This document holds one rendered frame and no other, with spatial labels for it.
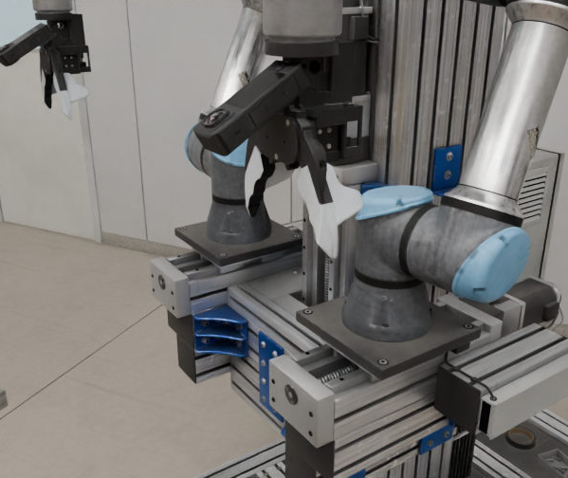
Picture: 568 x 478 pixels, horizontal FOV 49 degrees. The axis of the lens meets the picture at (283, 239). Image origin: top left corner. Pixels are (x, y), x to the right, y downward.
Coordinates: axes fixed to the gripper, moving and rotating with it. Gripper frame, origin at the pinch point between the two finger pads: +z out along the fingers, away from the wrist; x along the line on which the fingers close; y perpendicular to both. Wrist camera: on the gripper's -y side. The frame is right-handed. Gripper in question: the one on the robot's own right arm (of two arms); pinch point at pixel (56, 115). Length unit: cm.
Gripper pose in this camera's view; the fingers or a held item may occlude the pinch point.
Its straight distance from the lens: 141.5
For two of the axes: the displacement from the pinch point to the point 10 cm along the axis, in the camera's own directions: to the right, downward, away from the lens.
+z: 0.0, 9.3, 3.7
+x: -5.6, -3.1, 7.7
